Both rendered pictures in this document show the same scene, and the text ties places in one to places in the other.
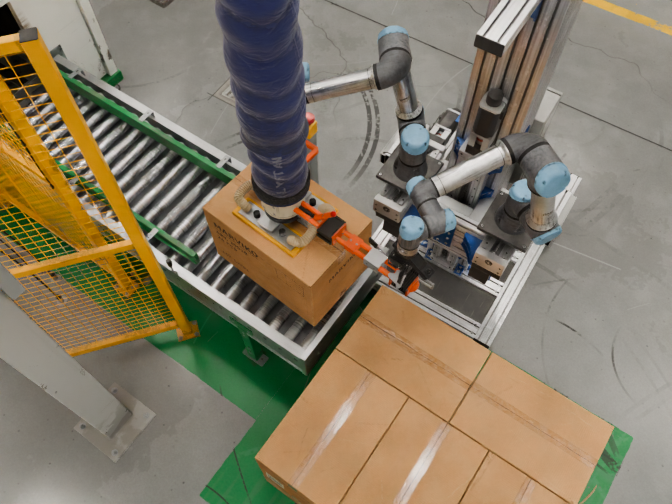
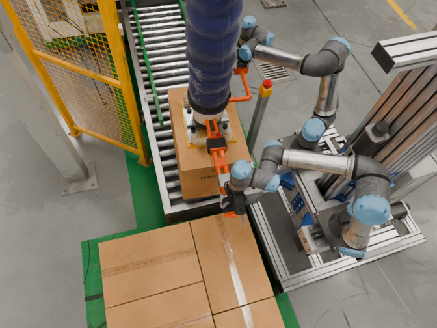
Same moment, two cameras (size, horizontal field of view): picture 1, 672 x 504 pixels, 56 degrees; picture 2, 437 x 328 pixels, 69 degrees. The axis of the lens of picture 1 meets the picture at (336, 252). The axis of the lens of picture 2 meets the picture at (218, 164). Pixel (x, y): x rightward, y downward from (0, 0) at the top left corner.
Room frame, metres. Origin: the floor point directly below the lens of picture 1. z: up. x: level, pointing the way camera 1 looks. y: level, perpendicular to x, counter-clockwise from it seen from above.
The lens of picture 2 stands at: (0.51, -0.49, 2.63)
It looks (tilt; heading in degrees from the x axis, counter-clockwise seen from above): 61 degrees down; 32
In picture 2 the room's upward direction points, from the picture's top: 8 degrees clockwise
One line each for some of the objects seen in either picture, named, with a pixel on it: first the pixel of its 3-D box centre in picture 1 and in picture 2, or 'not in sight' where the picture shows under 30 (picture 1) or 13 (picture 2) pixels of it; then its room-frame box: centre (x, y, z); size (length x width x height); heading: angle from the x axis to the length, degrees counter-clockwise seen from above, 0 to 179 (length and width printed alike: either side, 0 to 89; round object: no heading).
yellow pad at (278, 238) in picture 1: (269, 224); (191, 122); (1.36, 0.27, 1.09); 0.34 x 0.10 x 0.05; 51
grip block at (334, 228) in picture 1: (331, 228); (216, 145); (1.27, 0.02, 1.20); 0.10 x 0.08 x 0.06; 141
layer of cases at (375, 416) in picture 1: (430, 452); (195, 321); (0.61, -0.43, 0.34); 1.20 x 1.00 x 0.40; 55
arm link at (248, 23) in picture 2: not in sight; (248, 28); (1.80, 0.26, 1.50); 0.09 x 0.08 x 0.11; 91
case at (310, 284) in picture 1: (290, 238); (205, 141); (1.43, 0.20, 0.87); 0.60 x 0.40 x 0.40; 51
